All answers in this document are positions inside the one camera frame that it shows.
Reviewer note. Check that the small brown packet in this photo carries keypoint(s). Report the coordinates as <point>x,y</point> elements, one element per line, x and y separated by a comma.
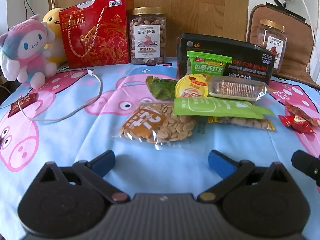
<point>22,103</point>

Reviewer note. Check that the orange seed packet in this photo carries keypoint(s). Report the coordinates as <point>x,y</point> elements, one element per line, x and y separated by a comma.
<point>160,122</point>

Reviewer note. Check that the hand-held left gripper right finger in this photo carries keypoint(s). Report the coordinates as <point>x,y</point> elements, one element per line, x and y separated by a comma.
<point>220,161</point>

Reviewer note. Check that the yellow-edged nut packet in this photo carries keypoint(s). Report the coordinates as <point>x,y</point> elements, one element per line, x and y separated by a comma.
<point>247,123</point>

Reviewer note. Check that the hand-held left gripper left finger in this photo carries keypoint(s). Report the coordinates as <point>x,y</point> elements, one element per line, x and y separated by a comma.
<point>103,164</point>

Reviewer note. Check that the printed blanket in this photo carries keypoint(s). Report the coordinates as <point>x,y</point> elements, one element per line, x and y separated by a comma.
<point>75,135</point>

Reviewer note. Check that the clear wafer packet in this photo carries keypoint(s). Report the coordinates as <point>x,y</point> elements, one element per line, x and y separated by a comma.
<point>232,88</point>

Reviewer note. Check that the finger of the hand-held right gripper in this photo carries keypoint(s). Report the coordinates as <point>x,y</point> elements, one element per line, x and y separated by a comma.
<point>307,167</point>

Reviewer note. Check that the gold-lid pecan jar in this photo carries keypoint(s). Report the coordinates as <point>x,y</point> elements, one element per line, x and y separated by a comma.
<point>272,50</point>

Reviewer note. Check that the brown cardboard sheet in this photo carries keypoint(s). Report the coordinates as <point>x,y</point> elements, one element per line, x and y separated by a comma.
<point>187,10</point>

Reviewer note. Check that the green cracker packet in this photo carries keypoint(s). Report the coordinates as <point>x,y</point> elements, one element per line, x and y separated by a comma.
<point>207,66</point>

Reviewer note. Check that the pink plush toy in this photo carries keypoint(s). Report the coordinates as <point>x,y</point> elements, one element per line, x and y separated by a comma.
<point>27,45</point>

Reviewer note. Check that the brown seat cushion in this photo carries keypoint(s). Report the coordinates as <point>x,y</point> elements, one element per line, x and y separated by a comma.
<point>297,62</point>

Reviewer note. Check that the gold-lid cashew jar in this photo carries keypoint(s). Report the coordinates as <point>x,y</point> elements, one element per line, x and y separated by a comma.
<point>147,40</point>

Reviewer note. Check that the yellow jelly cup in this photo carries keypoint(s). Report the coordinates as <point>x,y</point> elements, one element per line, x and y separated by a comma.
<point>191,90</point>

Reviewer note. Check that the red gift box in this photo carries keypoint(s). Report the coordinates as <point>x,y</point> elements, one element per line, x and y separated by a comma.
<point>100,37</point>

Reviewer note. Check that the black cardboard box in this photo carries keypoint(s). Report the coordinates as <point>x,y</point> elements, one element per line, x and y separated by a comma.
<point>250,62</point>

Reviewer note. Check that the yellow plush toy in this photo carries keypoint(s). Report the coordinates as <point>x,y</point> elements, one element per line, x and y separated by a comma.
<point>51,20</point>

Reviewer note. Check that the dark green leaf packet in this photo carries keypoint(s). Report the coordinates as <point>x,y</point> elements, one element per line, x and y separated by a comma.
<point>160,87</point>

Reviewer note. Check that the red candy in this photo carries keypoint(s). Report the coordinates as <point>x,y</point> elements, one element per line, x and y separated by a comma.
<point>295,123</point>
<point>300,112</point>

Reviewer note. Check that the long green snack packet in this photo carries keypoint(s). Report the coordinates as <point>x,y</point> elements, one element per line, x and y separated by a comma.
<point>212,106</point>

